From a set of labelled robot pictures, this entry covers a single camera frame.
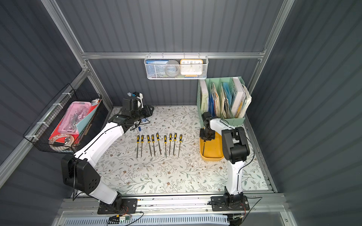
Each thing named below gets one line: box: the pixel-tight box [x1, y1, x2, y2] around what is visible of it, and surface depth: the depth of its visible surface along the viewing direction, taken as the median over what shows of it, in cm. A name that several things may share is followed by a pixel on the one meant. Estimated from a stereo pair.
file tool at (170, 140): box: [168, 133, 173, 156], surface depth 103 cm
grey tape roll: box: [164, 59, 180, 78], surface depth 89 cm
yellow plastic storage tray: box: [199, 131, 225, 162], surface depth 97 cm
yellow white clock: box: [180, 58, 204, 78], surface depth 90 cm
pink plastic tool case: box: [57, 101, 92, 136], surface depth 74 cm
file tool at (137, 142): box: [136, 135, 140, 159], surface depth 101 cm
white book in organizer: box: [230, 76, 247, 119], surface depth 101 cm
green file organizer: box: [197, 76, 246, 128], surface depth 101 cm
